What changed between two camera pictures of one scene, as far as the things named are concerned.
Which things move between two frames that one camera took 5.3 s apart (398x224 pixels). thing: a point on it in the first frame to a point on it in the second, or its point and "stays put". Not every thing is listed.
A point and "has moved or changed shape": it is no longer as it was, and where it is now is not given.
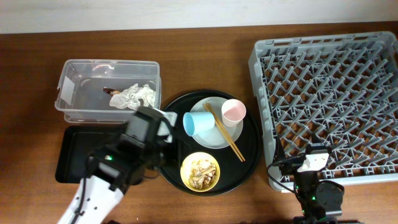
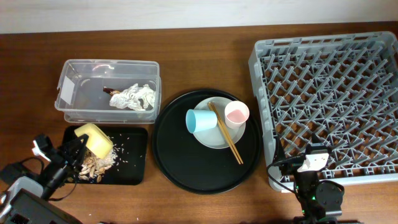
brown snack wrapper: x=110 y=91 stays put
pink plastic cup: x=232 y=112 has moved or changed shape
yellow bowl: x=200 y=172 to x=97 y=142
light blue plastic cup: x=196 y=122 stays put
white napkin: x=134 y=97 stays put
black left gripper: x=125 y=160 to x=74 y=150
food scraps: x=203 y=173 has moved or changed shape
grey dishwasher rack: x=341 y=89 stays put
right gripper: x=290 y=166 stays put
